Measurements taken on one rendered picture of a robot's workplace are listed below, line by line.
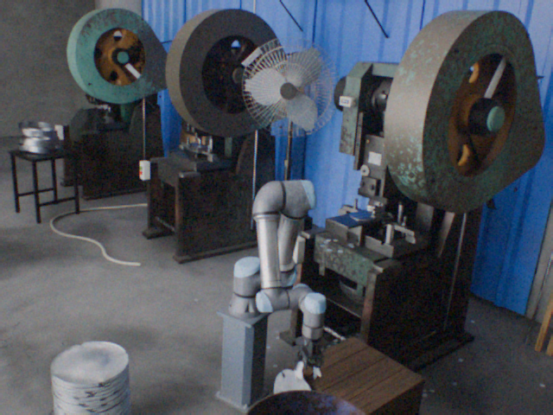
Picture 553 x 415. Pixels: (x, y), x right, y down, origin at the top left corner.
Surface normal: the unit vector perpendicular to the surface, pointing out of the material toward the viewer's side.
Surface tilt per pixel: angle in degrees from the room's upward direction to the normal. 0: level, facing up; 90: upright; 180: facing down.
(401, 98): 80
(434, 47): 50
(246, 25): 90
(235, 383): 90
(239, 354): 90
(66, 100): 90
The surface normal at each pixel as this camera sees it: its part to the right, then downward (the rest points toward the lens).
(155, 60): 0.66, 0.27
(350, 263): -0.78, 0.15
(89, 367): 0.06, -0.95
